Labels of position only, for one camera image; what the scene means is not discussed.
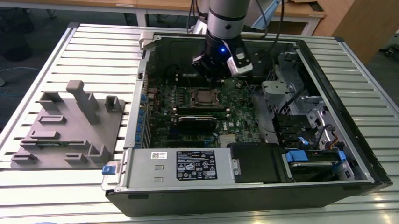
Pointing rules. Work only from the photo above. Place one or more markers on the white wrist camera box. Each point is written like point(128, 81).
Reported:
point(240, 70)

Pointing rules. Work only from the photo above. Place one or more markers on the hard disk in blue carrier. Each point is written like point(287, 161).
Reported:
point(296, 156)

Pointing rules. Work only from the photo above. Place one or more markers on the green motherboard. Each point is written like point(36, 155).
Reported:
point(242, 116)

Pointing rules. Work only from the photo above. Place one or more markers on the black plastic disk bay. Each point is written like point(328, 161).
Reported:
point(289, 130)

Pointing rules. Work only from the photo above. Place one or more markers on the silver power supply unit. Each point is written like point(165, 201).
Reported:
point(145, 168)

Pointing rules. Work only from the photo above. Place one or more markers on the wooden cabinet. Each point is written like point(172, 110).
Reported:
point(367, 23)

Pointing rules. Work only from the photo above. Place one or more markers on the black fan shroud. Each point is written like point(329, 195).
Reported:
point(258, 163)

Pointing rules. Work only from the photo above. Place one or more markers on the silver metal disk bay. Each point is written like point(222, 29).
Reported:
point(317, 109)

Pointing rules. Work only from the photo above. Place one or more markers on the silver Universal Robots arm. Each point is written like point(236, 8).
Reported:
point(226, 21)

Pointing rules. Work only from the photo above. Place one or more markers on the wooden desk white frame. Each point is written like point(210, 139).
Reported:
point(61, 2)
point(301, 14)

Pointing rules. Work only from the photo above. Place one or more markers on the silver-topped CPU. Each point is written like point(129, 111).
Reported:
point(206, 96)

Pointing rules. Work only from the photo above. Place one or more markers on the silver chipset heatsink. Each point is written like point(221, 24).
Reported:
point(226, 140)

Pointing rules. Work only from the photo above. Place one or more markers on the black PC case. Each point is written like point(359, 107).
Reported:
point(217, 200)

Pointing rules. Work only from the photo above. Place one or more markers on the green RAM stick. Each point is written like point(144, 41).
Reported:
point(52, 143)

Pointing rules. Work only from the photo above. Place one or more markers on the grey parts rack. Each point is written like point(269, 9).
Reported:
point(74, 130)

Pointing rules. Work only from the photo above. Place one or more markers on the perforated metal drive cage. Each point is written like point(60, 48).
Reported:
point(274, 89)

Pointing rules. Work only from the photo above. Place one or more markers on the black RAM slot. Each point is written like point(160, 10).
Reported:
point(201, 114)
point(201, 109)

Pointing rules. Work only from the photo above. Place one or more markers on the blue case latch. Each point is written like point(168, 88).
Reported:
point(108, 170)

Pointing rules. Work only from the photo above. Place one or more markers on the black graphics card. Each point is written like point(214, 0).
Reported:
point(196, 124)

